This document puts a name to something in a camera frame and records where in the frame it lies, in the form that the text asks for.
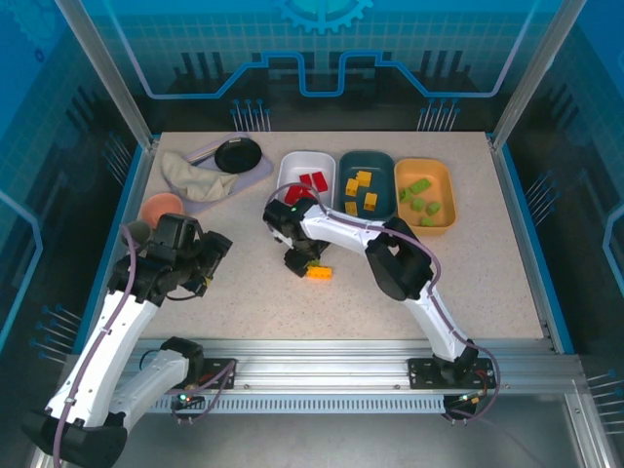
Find grey ceramic mug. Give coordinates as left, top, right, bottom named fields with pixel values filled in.
left=127, top=219, right=153, bottom=245

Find white rectangular container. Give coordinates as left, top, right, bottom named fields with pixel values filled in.
left=276, top=150, right=338, bottom=220

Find lavender plastic tray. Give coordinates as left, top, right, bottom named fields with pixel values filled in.
left=163, top=131, right=276, bottom=215

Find beige crumpled cloth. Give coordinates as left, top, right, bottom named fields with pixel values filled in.
left=161, top=150, right=240, bottom=204

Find black round plate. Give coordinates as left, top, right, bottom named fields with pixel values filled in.
left=214, top=137, right=264, bottom=175

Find pale wooden utensil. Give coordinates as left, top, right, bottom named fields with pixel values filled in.
left=187, top=140, right=230, bottom=166

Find teal rectangular container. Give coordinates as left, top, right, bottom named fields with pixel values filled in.
left=338, top=149, right=397, bottom=221

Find yellow rectangular container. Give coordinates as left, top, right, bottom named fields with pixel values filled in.
left=393, top=157, right=459, bottom=238

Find aluminium table side rail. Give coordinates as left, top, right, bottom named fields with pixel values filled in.
left=487, top=134, right=576, bottom=355
left=72, top=138, right=162, bottom=352

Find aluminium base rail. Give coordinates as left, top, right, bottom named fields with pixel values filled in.
left=90, top=338, right=584, bottom=391

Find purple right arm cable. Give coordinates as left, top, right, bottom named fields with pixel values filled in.
left=265, top=182, right=502, bottom=391

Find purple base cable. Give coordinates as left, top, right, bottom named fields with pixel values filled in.
left=168, top=365, right=238, bottom=425
left=441, top=384, right=502, bottom=425

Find slotted grey cable duct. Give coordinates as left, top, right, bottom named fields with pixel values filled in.
left=145, top=395, right=448, bottom=415

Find aluminium frame post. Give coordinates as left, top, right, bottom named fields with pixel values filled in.
left=54, top=0, right=160, bottom=150
left=489, top=0, right=589, bottom=152

